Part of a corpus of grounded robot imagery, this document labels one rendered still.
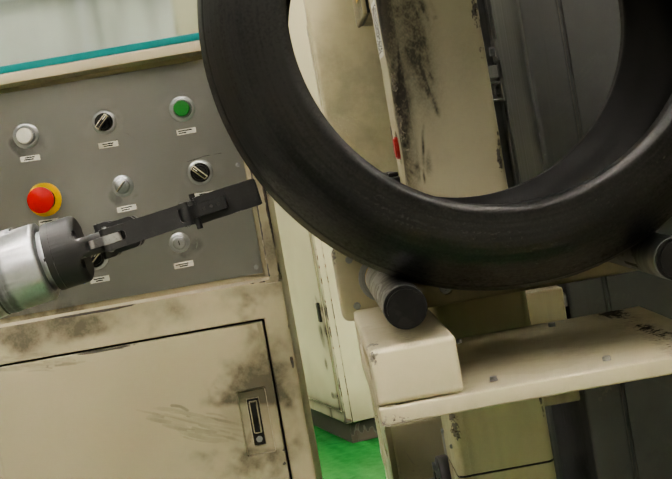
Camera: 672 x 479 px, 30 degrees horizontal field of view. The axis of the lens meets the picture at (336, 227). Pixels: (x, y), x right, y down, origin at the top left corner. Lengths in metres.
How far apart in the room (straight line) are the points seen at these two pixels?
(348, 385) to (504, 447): 3.06
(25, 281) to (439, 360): 0.44
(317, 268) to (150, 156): 2.78
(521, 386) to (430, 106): 0.48
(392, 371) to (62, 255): 0.37
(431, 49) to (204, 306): 0.54
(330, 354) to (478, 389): 3.45
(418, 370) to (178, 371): 0.70
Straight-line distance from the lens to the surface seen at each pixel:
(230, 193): 1.37
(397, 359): 1.27
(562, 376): 1.30
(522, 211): 1.26
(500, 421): 1.68
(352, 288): 1.60
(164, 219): 1.34
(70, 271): 1.36
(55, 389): 1.93
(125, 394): 1.92
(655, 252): 1.32
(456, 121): 1.63
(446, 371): 1.28
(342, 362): 4.71
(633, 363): 1.31
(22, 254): 1.36
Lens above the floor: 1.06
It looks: 3 degrees down
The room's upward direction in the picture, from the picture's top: 10 degrees counter-clockwise
